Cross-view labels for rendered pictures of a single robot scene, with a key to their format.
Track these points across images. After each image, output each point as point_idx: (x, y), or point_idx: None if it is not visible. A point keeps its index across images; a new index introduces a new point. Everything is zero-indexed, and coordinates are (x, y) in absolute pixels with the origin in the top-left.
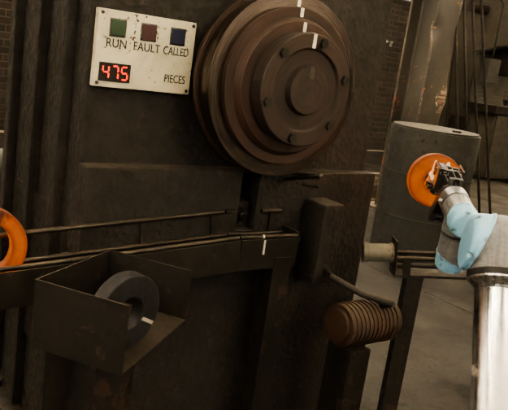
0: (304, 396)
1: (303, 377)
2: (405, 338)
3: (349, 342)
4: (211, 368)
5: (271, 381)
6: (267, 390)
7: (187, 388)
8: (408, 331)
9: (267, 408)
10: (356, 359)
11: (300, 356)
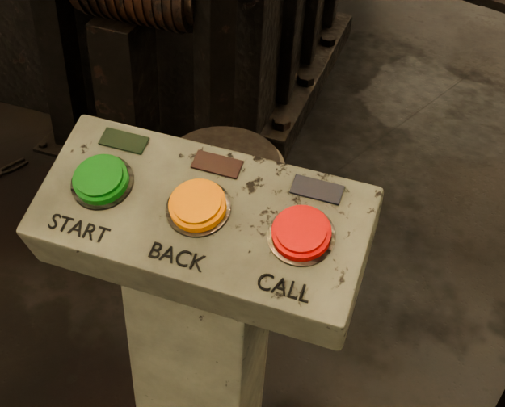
0: (193, 104)
1: (185, 73)
2: (204, 39)
3: (72, 3)
4: (27, 2)
5: (59, 41)
6: (56, 52)
7: (1, 17)
8: (204, 27)
9: (66, 81)
10: (99, 39)
11: (171, 37)
